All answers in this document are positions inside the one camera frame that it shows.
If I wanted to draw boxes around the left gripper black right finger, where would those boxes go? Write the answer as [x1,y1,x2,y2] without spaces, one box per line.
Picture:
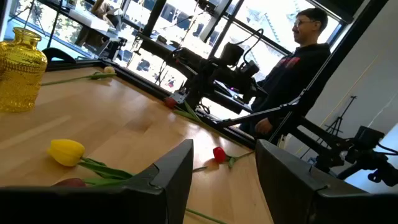
[255,139,398,224]

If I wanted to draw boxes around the yellow glass vase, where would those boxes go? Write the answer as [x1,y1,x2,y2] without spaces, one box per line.
[0,27,49,113]

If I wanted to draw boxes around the black tripod stand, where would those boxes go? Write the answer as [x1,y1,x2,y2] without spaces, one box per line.
[325,95,358,138]

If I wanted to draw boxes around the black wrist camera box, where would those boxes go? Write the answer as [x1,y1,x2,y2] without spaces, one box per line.
[220,42,245,66]

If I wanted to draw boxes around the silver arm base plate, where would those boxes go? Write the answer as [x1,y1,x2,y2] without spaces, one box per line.
[169,90,187,105]

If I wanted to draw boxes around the black window frame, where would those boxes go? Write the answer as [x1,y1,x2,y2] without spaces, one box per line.
[119,0,351,60]

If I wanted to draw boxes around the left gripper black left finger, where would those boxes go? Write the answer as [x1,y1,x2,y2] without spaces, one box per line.
[0,139,194,224]

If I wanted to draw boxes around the black curved bracket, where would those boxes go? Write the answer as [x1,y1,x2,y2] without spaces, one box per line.
[42,47,77,65]

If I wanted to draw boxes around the black frame post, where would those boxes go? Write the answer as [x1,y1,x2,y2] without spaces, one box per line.
[269,0,389,144]

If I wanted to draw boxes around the black desk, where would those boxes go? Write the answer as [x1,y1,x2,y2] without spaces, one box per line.
[136,30,259,114]

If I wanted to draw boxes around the black diagonal frame strut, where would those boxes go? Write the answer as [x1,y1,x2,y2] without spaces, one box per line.
[216,98,307,128]

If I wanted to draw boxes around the bright red tulip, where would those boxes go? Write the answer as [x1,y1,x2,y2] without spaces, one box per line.
[212,146,256,170]

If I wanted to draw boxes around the person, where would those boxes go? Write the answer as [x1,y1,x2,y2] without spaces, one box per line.
[239,7,332,141]

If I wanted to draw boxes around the pale yellow tulip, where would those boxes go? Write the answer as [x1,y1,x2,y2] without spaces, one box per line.
[41,65,118,86]

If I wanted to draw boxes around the black articulated mount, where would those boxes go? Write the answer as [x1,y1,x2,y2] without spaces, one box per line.
[292,116,398,187]

